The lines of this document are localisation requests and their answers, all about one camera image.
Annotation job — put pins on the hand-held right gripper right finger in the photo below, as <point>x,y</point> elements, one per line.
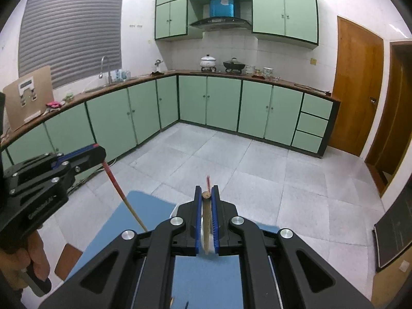
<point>216,225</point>

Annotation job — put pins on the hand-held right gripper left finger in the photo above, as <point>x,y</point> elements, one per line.
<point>198,225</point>

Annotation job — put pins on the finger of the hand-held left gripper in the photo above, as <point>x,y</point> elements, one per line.
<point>87,164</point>
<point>80,153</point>

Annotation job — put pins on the beige wooden chopstick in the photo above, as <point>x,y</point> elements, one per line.
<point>206,225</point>

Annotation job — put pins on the red patterned chopstick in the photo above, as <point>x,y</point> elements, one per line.
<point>208,183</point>
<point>124,196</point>

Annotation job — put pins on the person's left hand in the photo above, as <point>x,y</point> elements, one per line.
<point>40,257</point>

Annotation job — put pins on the blue tablecloth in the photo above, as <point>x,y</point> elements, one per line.
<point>206,280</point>

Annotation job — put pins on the red cloth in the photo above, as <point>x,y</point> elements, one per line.
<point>53,104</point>

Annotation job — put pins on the brown wooden stool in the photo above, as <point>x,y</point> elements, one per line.
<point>69,260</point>

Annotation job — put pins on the beige water dispenser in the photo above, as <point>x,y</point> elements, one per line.
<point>27,99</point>

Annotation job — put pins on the bottles beside sink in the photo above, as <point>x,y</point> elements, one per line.
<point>121,75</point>

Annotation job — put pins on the chrome kitchen faucet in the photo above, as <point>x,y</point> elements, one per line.
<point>103,67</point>

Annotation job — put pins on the grey window blind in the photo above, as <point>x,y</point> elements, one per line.
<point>70,35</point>

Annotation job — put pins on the green base cabinets with counter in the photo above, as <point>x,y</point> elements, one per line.
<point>222,103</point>

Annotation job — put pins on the white cooking pot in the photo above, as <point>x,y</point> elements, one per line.
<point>208,62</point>

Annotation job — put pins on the bowls and jars on counter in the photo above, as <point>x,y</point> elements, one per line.
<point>260,71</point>

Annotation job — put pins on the black wok with lid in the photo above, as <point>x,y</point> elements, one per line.
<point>234,64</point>

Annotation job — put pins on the black glass cabinet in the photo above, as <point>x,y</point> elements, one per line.
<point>396,231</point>

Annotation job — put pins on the brown wooden door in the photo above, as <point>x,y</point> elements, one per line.
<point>354,87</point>

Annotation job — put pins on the range hood with blue film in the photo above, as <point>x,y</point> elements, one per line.
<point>222,9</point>

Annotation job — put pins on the brown wooden doorway frame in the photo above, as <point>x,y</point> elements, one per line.
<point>394,119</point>

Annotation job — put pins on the green wall cabinets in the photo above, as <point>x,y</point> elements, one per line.
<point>283,9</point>

